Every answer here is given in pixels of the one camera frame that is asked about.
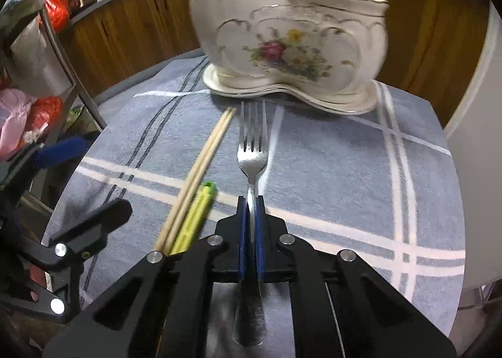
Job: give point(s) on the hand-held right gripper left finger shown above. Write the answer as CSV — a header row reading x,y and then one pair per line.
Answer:
x,y
242,236

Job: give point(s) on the grey plaid tablecloth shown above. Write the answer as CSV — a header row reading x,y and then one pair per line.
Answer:
x,y
333,169

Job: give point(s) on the translucent white plastic bag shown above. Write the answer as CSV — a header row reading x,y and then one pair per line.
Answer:
x,y
39,56

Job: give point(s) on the orange plastic bag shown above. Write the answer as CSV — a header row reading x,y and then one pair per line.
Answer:
x,y
45,117

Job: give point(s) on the pink plastic bag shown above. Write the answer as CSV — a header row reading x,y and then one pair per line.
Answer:
x,y
13,122

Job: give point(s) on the metal storage rack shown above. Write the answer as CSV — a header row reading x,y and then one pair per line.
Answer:
x,y
78,95

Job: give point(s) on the cream ceramic drip tray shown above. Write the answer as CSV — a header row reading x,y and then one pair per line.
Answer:
x,y
345,105

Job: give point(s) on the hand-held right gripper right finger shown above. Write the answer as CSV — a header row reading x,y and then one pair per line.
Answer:
x,y
260,236

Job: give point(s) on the silver metal fork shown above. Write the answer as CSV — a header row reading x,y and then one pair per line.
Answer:
x,y
253,162

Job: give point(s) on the red plastic bag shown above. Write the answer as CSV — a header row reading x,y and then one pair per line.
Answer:
x,y
57,5

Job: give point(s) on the wooden base cabinet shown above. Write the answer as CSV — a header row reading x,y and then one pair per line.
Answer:
x,y
431,28
129,36

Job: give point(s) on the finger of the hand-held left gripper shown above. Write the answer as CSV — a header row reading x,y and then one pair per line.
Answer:
x,y
59,151
94,224

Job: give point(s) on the wooden chopstick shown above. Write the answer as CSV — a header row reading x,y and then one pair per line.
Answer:
x,y
196,173
204,169

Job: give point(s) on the cream floral ceramic utensil holder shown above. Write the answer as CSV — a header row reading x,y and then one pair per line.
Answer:
x,y
235,9

